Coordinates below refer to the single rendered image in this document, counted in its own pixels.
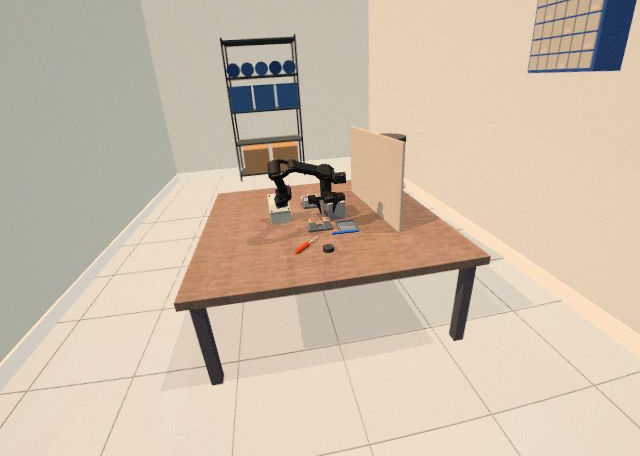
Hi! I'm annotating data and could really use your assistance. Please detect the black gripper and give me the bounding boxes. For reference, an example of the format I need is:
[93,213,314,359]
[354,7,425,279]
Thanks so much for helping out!
[308,185,345,214]

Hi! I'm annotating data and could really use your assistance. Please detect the tan flat board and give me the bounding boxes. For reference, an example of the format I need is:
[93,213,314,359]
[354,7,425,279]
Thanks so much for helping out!
[350,126,405,233]

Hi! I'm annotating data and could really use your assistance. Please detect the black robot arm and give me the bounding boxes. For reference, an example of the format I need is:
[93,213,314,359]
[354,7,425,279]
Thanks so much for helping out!
[267,158,346,209]

